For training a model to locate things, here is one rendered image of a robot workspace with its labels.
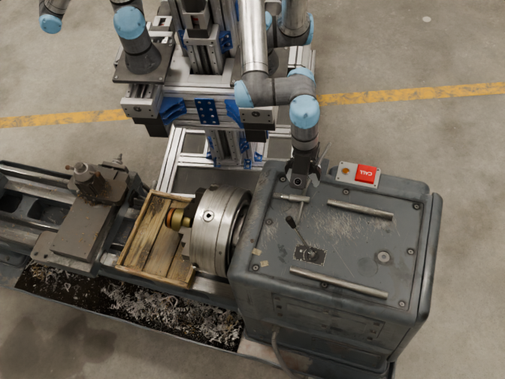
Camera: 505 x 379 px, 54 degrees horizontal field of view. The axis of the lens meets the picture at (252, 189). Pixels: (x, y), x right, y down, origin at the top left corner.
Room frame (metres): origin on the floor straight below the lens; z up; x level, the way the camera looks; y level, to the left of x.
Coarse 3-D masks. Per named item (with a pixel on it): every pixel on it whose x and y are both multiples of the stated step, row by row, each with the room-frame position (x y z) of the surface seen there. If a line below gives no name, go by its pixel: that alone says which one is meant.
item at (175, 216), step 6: (168, 210) 0.88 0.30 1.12; (174, 210) 0.88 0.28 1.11; (180, 210) 0.87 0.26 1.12; (168, 216) 0.85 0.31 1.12; (174, 216) 0.85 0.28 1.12; (180, 216) 0.84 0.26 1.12; (168, 222) 0.84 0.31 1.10; (174, 222) 0.83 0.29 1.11; (180, 222) 0.82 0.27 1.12; (186, 222) 0.82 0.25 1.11; (192, 222) 0.85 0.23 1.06; (174, 228) 0.82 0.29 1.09
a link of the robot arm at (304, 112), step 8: (304, 96) 0.83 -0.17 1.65; (312, 96) 0.83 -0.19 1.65; (296, 104) 0.81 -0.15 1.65; (304, 104) 0.80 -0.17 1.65; (312, 104) 0.80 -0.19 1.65; (296, 112) 0.78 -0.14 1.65; (304, 112) 0.78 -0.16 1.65; (312, 112) 0.77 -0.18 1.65; (296, 120) 0.77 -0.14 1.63; (304, 120) 0.77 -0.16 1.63; (312, 120) 0.77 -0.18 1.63; (296, 128) 0.77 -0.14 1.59; (304, 128) 0.76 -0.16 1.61; (312, 128) 0.77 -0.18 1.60; (296, 136) 0.78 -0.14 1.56; (304, 136) 0.76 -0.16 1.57; (312, 136) 0.77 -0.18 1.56
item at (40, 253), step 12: (72, 180) 1.23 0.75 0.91; (132, 180) 1.16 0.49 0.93; (72, 192) 1.19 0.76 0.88; (132, 192) 1.12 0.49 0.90; (120, 216) 1.02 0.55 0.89; (108, 228) 0.96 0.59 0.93; (48, 240) 0.96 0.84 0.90; (108, 240) 0.92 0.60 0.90; (36, 252) 0.92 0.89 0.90; (48, 252) 0.91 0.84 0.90; (96, 252) 0.86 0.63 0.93; (48, 264) 0.86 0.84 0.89; (60, 264) 0.84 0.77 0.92; (72, 264) 0.83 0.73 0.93; (84, 264) 0.82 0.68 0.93; (96, 264) 0.82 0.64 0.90
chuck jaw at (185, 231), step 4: (180, 228) 0.81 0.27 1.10; (184, 228) 0.80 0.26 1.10; (188, 228) 0.80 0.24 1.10; (180, 232) 0.79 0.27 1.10; (184, 232) 0.79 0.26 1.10; (188, 232) 0.78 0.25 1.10; (180, 236) 0.78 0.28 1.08; (184, 236) 0.77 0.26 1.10; (188, 236) 0.77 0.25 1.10; (184, 240) 0.76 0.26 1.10; (188, 240) 0.75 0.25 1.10; (184, 244) 0.75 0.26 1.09; (188, 244) 0.74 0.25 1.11; (184, 248) 0.72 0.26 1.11; (188, 248) 0.72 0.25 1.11; (184, 252) 0.71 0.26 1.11; (188, 252) 0.71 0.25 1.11; (184, 256) 0.70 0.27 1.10; (188, 256) 0.69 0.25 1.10; (188, 260) 0.69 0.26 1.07; (192, 264) 0.67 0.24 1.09; (196, 264) 0.67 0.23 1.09
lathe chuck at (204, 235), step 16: (208, 192) 0.86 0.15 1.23; (224, 192) 0.85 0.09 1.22; (208, 208) 0.79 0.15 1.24; (224, 208) 0.78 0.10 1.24; (192, 224) 0.75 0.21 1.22; (208, 224) 0.74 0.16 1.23; (192, 240) 0.71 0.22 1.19; (208, 240) 0.69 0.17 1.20; (192, 256) 0.67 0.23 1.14; (208, 256) 0.66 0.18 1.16; (208, 272) 0.64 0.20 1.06
